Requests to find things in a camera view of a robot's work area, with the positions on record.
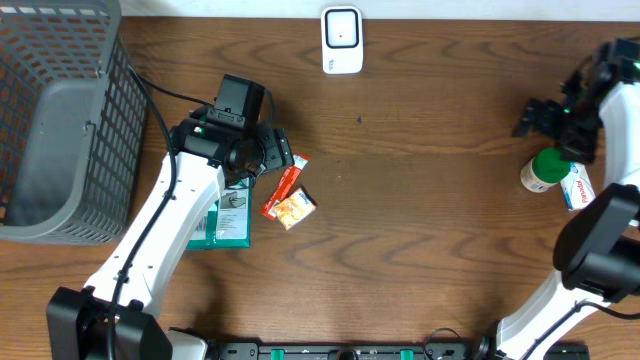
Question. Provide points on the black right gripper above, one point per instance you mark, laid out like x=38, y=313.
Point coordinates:
x=581, y=150

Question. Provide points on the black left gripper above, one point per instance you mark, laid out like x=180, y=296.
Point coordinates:
x=281, y=145

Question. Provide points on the red stick sachet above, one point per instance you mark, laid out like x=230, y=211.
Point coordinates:
x=287, y=180

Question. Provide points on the green lid jar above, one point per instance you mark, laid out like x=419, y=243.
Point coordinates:
x=544, y=171

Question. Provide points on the white slim box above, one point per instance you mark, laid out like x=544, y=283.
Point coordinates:
x=577, y=189

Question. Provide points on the orange tissue pack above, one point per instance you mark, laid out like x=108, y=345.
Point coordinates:
x=294, y=208

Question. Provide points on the green white gloves package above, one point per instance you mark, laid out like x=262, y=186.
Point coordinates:
x=227, y=222

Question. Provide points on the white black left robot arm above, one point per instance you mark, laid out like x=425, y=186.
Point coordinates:
x=115, y=315

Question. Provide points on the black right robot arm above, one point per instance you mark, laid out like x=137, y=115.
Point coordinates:
x=595, y=263

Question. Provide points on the grey plastic mesh basket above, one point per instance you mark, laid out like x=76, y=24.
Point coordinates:
x=72, y=123

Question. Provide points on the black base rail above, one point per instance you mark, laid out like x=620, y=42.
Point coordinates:
x=375, y=351

